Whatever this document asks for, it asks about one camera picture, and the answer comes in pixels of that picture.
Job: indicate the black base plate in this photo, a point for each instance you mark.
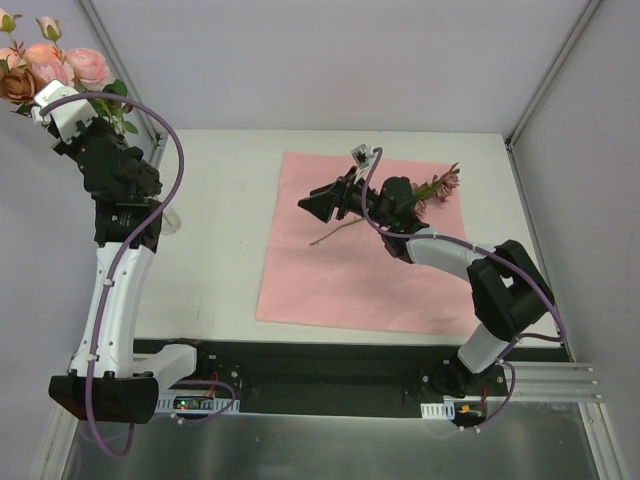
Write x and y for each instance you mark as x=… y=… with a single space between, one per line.
x=370 y=381

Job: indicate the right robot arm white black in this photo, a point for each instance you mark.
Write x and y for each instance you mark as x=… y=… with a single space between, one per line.
x=507 y=290

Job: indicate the right aluminium corner post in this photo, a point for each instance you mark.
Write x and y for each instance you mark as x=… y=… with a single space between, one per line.
x=555 y=67

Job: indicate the aluminium corner post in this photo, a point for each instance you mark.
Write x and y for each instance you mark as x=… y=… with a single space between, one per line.
x=90 y=14
x=555 y=67

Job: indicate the white cable duct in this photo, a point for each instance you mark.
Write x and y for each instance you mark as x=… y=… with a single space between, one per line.
x=197 y=405
x=438 y=411

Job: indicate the left aluminium corner post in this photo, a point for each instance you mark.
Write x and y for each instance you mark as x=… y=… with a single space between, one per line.
x=90 y=14

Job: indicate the pink carnation stem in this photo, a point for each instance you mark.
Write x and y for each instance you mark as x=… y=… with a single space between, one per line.
x=84 y=69

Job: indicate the orange brown rose stem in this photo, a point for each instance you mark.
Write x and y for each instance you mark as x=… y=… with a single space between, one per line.
x=19 y=87

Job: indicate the aluminium front rail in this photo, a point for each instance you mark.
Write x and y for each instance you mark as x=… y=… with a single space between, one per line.
x=534 y=375

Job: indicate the left white cable duct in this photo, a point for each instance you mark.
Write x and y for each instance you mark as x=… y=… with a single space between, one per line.
x=197 y=405

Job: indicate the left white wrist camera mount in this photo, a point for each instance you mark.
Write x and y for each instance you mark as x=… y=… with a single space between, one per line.
x=59 y=105

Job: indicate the pink wrapping paper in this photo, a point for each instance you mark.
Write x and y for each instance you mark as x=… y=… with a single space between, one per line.
x=339 y=274

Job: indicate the light pink rose stem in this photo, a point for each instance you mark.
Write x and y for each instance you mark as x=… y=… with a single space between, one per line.
x=116 y=111

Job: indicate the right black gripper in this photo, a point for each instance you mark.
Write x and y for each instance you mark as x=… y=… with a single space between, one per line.
x=341 y=195

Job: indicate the mauve rose stem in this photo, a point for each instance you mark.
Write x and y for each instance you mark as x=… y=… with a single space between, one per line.
x=430 y=192

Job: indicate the right white cable duct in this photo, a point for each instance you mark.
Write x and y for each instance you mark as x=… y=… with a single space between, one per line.
x=438 y=411

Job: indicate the clear glass vase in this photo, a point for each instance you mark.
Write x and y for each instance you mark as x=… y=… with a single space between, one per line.
x=170 y=220

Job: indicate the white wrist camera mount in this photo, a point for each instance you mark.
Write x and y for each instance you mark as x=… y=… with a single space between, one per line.
x=364 y=158
x=59 y=105

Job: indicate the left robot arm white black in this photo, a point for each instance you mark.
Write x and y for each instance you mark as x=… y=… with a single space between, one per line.
x=102 y=382

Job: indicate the peach rose stem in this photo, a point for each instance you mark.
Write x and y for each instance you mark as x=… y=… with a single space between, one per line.
x=18 y=55

